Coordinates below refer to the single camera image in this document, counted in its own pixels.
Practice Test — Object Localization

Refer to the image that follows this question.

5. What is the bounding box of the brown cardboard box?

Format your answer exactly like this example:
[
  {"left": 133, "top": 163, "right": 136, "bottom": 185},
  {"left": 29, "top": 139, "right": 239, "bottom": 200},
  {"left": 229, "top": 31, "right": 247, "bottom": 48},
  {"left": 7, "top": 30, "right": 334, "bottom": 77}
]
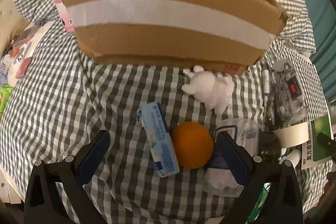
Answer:
[{"left": 61, "top": 0, "right": 294, "bottom": 75}]

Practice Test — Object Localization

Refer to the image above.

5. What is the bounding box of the blue and white packet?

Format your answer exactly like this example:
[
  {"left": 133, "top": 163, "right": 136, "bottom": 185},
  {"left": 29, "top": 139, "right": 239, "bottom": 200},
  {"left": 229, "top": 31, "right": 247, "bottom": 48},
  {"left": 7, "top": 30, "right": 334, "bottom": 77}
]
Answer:
[{"left": 0, "top": 61, "right": 11, "bottom": 85}]

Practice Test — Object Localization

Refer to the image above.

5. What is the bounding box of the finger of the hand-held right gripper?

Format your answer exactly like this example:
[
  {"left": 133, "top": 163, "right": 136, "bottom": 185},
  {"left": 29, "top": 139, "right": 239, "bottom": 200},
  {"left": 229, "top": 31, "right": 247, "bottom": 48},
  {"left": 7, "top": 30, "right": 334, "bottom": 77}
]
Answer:
[{"left": 316, "top": 132, "right": 336, "bottom": 159}]

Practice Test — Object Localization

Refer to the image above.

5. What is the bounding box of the white plastic item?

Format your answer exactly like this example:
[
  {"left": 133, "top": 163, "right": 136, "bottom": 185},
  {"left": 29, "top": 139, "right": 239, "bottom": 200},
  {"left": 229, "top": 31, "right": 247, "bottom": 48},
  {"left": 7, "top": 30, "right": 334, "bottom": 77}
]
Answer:
[{"left": 279, "top": 149, "right": 301, "bottom": 169}]

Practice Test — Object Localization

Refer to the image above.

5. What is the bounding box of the blue and white carton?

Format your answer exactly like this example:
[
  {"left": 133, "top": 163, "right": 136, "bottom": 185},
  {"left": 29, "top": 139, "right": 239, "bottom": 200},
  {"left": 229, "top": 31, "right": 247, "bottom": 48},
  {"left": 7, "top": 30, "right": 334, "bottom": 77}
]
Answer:
[{"left": 136, "top": 102, "right": 180, "bottom": 177}]

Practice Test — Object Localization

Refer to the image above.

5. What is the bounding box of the white animal figurine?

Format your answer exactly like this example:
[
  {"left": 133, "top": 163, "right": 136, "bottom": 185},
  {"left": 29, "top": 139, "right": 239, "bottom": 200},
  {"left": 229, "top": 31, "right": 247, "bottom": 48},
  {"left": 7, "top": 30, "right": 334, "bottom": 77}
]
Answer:
[{"left": 182, "top": 65, "right": 235, "bottom": 115}]

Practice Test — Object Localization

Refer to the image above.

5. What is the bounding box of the green and white medicine box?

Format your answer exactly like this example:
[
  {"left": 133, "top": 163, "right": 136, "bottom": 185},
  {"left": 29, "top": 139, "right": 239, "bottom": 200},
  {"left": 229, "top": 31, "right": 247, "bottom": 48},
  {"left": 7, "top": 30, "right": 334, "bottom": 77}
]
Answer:
[{"left": 301, "top": 115, "right": 336, "bottom": 170}]

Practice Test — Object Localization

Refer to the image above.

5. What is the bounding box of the orange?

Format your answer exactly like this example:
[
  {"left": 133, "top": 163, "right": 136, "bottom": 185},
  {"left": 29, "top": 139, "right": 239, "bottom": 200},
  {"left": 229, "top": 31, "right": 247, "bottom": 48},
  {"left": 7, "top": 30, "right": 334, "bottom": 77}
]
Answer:
[{"left": 171, "top": 122, "right": 214, "bottom": 169}]

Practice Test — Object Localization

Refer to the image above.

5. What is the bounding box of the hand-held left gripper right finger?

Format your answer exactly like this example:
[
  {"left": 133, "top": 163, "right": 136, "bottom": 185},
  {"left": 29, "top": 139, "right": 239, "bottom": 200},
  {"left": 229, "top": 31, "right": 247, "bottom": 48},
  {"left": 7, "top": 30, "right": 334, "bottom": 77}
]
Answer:
[{"left": 210, "top": 132, "right": 303, "bottom": 224}]

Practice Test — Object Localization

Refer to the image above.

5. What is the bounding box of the white pen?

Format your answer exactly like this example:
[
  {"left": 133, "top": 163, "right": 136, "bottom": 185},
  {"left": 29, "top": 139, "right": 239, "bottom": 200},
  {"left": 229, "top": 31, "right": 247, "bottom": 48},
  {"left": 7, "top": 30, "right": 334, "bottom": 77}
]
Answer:
[{"left": 262, "top": 70, "right": 271, "bottom": 98}]

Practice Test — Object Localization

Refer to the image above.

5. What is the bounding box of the metal bead chain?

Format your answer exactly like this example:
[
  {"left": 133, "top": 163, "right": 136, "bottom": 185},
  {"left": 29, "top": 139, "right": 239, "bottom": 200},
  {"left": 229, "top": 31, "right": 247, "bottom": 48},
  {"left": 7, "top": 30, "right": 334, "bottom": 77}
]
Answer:
[{"left": 265, "top": 94, "right": 275, "bottom": 126}]

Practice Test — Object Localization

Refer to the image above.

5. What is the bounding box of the white paper strip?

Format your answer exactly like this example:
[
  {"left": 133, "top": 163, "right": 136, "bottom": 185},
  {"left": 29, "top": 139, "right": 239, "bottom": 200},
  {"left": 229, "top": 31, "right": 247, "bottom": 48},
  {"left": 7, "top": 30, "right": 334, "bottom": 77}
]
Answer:
[{"left": 273, "top": 121, "right": 311, "bottom": 148}]

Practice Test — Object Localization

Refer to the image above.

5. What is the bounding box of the dark fluffy pompom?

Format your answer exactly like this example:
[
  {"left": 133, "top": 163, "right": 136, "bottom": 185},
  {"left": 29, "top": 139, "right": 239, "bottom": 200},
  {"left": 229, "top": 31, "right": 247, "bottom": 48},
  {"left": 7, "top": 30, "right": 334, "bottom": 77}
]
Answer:
[{"left": 259, "top": 131, "right": 285, "bottom": 164}]

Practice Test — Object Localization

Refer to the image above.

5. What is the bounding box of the clear plastic container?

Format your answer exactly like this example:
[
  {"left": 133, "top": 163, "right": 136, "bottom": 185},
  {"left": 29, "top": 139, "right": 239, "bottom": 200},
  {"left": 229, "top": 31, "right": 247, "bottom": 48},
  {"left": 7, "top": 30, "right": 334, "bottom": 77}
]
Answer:
[{"left": 205, "top": 119, "right": 259, "bottom": 197}]

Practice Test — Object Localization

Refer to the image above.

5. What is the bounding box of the pink carton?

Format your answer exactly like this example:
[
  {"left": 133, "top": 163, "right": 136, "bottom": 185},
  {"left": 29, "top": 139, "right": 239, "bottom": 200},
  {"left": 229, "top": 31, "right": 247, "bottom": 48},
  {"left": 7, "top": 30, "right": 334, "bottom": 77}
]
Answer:
[{"left": 52, "top": 0, "right": 76, "bottom": 33}]

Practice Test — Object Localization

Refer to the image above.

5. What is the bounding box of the red packet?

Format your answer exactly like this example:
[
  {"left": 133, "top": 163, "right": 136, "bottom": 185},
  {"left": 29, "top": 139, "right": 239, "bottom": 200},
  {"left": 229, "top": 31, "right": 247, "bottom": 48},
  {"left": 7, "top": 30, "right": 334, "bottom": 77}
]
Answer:
[{"left": 16, "top": 57, "right": 33, "bottom": 79}]

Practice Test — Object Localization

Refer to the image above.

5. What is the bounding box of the checked bed sheet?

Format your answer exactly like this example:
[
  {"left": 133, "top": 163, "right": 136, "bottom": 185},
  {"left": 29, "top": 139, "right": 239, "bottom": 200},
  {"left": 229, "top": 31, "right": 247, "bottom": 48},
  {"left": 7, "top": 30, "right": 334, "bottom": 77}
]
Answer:
[{"left": 0, "top": 21, "right": 334, "bottom": 224}]

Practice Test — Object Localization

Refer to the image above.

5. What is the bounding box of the pile of red packets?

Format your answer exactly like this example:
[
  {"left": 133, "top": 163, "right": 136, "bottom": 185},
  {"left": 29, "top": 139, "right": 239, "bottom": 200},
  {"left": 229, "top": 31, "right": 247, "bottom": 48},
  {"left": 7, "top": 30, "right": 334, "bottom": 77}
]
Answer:
[{"left": 9, "top": 28, "right": 36, "bottom": 56}]

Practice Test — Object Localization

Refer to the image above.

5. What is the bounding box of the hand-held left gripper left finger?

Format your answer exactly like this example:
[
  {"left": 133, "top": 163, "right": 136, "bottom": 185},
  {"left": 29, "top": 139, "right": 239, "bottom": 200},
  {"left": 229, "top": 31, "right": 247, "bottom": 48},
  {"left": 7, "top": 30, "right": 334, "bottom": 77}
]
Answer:
[{"left": 24, "top": 130, "right": 112, "bottom": 224}]

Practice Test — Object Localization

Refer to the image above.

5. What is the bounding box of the bright green packet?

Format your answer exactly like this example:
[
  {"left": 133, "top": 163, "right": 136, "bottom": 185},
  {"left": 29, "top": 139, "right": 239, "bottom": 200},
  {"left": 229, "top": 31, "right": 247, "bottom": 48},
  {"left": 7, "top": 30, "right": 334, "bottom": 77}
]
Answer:
[{"left": 0, "top": 85, "right": 14, "bottom": 112}]

